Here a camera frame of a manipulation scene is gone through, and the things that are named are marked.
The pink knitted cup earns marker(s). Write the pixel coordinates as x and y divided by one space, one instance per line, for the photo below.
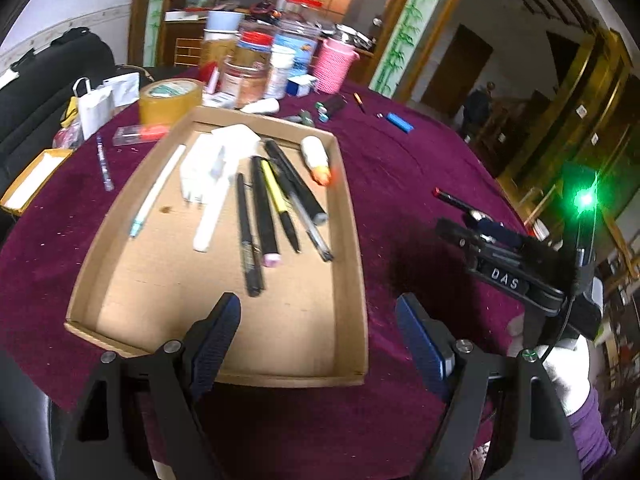
334 67

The long white marker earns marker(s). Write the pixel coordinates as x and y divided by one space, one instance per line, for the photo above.
207 225

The blue white small box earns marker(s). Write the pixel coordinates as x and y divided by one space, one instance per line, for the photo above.
302 86

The shallow cardboard box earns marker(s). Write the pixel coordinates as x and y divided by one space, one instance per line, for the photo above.
150 280

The white bottle orange cap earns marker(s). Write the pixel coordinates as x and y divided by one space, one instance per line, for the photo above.
314 152

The pale rectangular block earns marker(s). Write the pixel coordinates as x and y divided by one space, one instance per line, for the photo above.
237 135

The black marker grey end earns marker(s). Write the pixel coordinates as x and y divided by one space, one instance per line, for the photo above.
300 185

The green lighter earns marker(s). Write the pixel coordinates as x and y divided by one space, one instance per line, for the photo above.
305 119

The yellow pen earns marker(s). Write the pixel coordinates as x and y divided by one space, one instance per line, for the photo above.
275 190

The black leather sofa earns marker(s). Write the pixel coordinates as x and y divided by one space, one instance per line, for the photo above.
40 85

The gold canister white lid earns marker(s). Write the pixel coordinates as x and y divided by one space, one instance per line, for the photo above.
220 40

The clear cup orange print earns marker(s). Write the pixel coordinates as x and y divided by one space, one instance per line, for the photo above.
242 85

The bamboo painted door frame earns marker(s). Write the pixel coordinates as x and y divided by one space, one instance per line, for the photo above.
156 10
405 25

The white charger adapter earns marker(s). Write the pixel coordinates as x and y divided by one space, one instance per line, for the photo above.
200 170

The brown wooden door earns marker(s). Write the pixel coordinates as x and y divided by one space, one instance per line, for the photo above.
455 75

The clear ballpoint pen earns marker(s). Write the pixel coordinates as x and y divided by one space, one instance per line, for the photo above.
312 232

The white plastic tub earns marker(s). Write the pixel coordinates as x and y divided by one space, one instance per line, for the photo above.
280 75

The brown packing tape roll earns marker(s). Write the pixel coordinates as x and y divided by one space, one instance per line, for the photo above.
170 110

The pink plastic bag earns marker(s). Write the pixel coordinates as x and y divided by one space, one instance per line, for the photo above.
67 137

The black marker green cap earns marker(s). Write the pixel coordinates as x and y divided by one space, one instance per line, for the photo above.
330 102

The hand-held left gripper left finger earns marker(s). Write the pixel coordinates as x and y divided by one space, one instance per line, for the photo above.
215 340

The gold jar red lid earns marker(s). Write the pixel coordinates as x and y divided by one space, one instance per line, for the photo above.
252 50

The cluster of jars and bottles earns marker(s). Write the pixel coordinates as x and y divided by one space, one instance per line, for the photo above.
187 50

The black marker pink end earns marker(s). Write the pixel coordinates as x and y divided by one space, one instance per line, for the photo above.
265 215

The clear case orange insert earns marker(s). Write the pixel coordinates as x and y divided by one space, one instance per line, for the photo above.
142 134

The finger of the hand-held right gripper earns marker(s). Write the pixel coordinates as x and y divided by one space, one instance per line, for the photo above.
502 234
455 234

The white paper bag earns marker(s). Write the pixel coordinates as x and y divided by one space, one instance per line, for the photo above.
95 110

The person's right hand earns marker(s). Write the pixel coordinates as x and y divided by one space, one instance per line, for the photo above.
575 370

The clear blue pen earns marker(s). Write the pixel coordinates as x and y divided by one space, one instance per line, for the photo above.
105 160

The white oblong case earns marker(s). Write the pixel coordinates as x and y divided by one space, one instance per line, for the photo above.
260 106

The white pen teal tip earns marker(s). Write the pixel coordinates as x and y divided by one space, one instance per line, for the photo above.
160 185

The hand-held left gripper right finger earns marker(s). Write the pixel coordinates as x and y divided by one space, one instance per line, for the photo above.
420 340

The white flat pouch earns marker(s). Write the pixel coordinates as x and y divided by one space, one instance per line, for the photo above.
125 87

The person's right forearm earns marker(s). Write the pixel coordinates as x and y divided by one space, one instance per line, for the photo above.
592 435

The red black pen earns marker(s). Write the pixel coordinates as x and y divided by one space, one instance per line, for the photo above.
450 198

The blue lighter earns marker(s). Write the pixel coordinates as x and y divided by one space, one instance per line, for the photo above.
400 122

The clear jar red lid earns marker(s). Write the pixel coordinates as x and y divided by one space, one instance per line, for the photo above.
300 50

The small white barcode box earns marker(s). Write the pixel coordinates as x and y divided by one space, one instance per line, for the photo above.
220 100

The thin black pen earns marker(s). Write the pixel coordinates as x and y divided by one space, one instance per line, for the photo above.
247 240

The white box yellow rim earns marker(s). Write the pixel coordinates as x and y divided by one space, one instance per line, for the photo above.
35 180

